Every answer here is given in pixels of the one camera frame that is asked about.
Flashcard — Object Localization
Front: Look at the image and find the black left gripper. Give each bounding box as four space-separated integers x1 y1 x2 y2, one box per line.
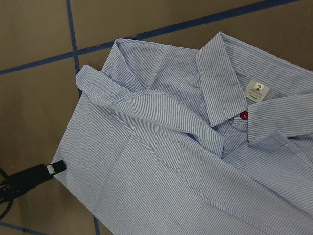
0 160 66 213

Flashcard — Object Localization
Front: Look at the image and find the blue striped button shirt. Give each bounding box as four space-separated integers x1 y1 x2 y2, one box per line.
54 33 313 235

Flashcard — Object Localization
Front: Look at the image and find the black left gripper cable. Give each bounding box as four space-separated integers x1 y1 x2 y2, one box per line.
0 168 14 219

